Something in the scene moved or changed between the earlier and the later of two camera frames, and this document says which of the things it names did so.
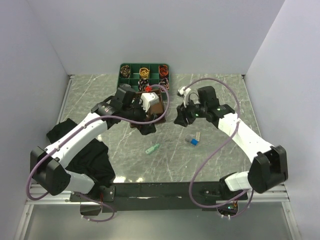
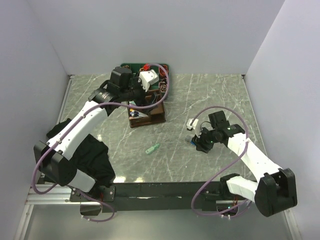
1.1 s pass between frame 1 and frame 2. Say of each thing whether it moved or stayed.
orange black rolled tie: stayed
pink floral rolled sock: stayed
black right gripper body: moved
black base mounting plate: stayed
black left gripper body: moved
